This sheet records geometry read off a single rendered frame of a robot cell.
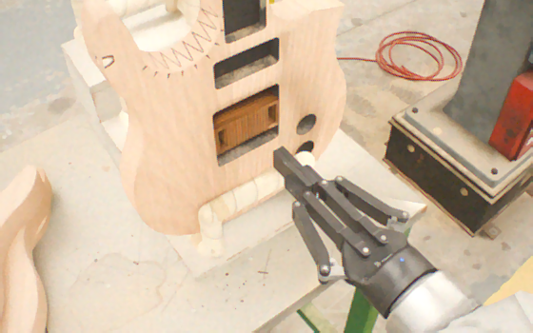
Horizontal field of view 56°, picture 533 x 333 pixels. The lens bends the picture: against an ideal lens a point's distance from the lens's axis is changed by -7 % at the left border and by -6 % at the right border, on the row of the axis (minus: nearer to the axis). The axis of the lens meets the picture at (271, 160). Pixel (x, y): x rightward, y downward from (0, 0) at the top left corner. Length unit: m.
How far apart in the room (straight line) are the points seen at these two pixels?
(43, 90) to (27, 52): 0.38
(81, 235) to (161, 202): 0.24
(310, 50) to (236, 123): 0.13
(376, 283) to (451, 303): 0.08
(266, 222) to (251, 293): 0.12
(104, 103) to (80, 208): 0.18
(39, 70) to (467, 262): 2.21
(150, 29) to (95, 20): 0.47
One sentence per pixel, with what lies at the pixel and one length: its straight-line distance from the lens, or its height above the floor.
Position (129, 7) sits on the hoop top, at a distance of 0.87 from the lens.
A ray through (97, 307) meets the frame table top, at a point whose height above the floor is 0.93.
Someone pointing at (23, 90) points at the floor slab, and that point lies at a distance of 2.80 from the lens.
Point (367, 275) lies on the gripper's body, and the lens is 0.56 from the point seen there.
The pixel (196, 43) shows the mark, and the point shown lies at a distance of 0.60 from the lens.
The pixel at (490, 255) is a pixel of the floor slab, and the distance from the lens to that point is 2.08.
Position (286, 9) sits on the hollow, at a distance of 0.66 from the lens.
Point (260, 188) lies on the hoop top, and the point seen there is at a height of 1.05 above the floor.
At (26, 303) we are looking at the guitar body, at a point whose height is 0.99.
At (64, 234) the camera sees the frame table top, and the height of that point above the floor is 0.93.
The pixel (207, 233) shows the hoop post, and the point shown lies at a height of 1.01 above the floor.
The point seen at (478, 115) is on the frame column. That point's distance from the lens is 1.97.
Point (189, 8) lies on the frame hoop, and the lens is 0.93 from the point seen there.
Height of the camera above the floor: 1.64
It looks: 49 degrees down
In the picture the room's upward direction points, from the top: straight up
